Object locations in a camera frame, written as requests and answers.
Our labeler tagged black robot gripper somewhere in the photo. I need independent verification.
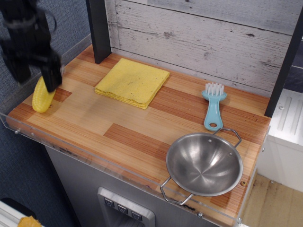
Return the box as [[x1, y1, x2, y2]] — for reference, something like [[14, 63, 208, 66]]
[[0, 22, 62, 92]]

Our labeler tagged yellow plastic corn cob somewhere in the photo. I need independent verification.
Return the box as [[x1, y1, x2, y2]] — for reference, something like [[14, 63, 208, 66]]
[[32, 76, 56, 113]]

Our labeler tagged small stainless steel pan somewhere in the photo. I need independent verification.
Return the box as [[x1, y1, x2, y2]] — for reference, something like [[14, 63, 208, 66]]
[[160, 132, 243, 205]]

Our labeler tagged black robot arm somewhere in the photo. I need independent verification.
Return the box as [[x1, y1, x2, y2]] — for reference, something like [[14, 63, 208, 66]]
[[0, 0, 62, 92]]

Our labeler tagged folded yellow cloth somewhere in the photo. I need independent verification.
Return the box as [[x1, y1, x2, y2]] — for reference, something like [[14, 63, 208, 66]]
[[95, 58, 170, 110]]

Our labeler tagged grey toy fridge cabinet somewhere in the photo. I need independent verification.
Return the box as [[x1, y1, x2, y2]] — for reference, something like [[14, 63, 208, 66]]
[[46, 147, 215, 227]]

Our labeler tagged yellow object bottom left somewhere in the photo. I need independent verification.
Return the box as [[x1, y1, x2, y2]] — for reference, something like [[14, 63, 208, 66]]
[[17, 216, 42, 227]]

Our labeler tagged silver dispenser button panel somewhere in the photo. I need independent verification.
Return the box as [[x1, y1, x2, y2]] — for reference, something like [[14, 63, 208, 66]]
[[98, 187, 156, 227]]

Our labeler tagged clear acrylic table guard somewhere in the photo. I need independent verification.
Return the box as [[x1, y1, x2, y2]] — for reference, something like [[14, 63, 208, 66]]
[[4, 47, 270, 227]]

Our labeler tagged light blue scrub brush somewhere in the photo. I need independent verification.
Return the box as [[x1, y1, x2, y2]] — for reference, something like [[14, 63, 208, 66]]
[[202, 82, 227, 131]]

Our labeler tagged white toy sink unit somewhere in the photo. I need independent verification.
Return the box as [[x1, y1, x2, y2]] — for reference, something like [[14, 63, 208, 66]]
[[256, 89, 303, 192]]

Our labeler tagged black vertical post right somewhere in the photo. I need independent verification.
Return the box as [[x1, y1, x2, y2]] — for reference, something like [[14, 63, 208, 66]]
[[264, 9, 303, 117]]

